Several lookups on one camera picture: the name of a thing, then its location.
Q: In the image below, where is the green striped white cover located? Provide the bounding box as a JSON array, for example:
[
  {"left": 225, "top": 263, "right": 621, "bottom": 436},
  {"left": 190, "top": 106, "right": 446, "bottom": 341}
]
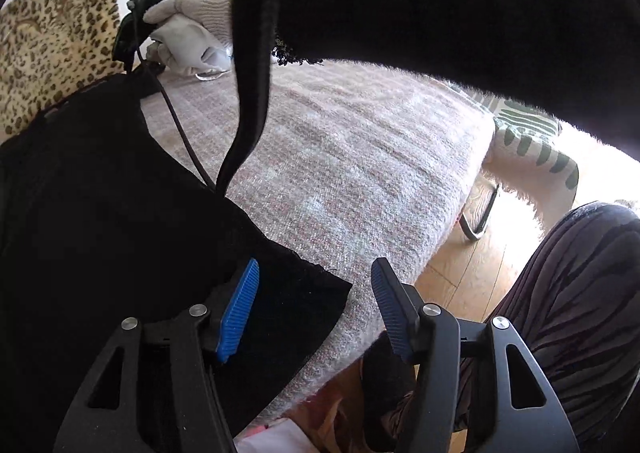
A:
[{"left": 286, "top": 0, "right": 582, "bottom": 214}]

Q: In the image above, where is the dark striped trouser leg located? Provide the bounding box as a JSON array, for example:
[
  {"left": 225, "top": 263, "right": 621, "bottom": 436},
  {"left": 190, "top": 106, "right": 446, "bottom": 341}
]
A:
[{"left": 360, "top": 200, "right": 640, "bottom": 453}]

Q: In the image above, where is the leopard print cushion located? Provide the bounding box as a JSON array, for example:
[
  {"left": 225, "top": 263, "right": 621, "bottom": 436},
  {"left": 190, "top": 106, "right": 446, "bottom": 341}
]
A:
[{"left": 0, "top": 0, "right": 124, "bottom": 141}]

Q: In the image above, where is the pink checked bed blanket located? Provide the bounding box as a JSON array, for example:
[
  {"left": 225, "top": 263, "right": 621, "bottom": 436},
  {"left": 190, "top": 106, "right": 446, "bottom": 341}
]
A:
[{"left": 139, "top": 58, "right": 497, "bottom": 429}]

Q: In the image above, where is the pink white paper item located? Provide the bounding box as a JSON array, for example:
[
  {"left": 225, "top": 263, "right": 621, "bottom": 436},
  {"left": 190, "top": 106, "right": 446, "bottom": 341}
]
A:
[{"left": 234, "top": 418, "right": 319, "bottom": 453}]

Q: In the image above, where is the black velvet garment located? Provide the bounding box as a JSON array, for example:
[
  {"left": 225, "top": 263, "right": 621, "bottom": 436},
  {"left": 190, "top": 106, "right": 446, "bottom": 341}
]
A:
[{"left": 1, "top": 0, "right": 639, "bottom": 452}]

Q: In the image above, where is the metal chair leg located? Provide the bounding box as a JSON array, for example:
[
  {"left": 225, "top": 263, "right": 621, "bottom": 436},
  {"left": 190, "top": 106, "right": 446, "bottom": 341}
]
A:
[{"left": 458, "top": 184, "right": 501, "bottom": 242}]

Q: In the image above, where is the white gloved right hand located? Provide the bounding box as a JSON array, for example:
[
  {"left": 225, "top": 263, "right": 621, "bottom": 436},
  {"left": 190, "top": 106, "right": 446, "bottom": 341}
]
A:
[{"left": 143, "top": 0, "right": 233, "bottom": 76}]

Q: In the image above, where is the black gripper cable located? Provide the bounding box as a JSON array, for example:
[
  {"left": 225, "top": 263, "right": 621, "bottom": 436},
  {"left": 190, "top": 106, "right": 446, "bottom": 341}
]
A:
[{"left": 130, "top": 7, "right": 217, "bottom": 192}]

